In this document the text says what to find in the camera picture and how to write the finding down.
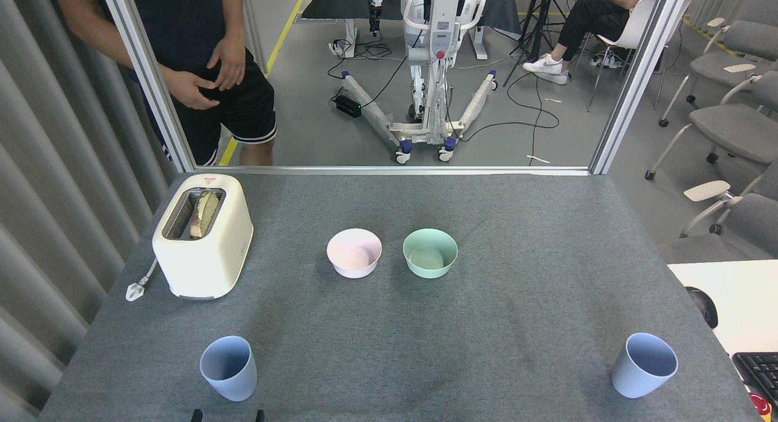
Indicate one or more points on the black keyboard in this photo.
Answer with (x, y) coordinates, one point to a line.
(760, 376)

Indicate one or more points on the person's left hand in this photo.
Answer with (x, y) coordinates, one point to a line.
(230, 63)

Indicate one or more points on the person's right forearm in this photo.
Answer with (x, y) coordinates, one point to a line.
(109, 39)

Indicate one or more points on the green bowl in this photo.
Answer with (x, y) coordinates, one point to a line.
(430, 256)

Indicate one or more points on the pink bowl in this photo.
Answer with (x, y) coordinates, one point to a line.
(354, 255)

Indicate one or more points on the grey pleated curtain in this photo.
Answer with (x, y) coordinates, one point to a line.
(729, 2)
(55, 197)

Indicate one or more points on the cream toaster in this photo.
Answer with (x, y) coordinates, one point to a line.
(209, 264)

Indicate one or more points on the person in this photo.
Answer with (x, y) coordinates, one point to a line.
(182, 20)
(586, 20)

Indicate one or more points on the grey office chair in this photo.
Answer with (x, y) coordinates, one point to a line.
(741, 224)
(729, 130)
(744, 42)

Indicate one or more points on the person's right hand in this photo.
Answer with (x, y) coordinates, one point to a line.
(189, 92)

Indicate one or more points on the person's left forearm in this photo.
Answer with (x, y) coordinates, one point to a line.
(232, 14)

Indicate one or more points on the white chair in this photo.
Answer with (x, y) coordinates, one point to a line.
(638, 20)

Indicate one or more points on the silver frame post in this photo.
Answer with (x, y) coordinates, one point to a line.
(638, 75)
(149, 75)

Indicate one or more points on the silver table edge rail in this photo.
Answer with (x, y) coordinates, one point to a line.
(395, 170)

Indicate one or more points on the blue plastic cup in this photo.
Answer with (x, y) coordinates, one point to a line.
(234, 382)
(632, 382)

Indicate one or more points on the black computer mouse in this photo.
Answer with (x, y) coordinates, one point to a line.
(705, 306)

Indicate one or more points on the red round object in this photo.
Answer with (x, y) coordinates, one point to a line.
(761, 405)

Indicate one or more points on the white wheeled stand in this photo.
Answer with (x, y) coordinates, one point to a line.
(439, 39)

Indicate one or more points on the black tripod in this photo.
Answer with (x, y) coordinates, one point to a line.
(538, 20)

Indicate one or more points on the bread slice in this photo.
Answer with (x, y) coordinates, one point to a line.
(205, 214)

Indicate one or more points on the white desk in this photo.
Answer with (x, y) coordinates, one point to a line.
(738, 300)

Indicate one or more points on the black hanging robot arm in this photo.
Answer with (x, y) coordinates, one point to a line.
(375, 8)

